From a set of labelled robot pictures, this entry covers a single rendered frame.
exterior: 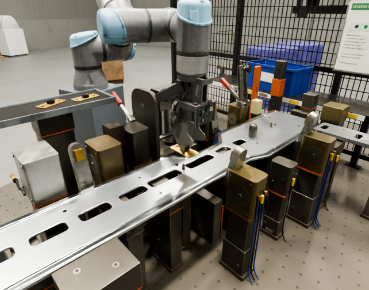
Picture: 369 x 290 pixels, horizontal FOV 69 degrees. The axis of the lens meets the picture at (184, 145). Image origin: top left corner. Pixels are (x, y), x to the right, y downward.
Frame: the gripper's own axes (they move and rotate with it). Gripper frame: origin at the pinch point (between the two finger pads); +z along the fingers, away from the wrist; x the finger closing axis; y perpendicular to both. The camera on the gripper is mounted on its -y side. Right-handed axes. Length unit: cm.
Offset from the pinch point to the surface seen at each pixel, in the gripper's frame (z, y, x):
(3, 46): 103, -1054, 157
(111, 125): -1.6, -21.3, -10.4
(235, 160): 0.0, 14.3, 4.2
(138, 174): 8.0, -6.5, -11.2
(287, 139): 7.4, 10.3, 40.6
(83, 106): -7.1, -27.2, -15.7
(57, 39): 108, -1174, 375
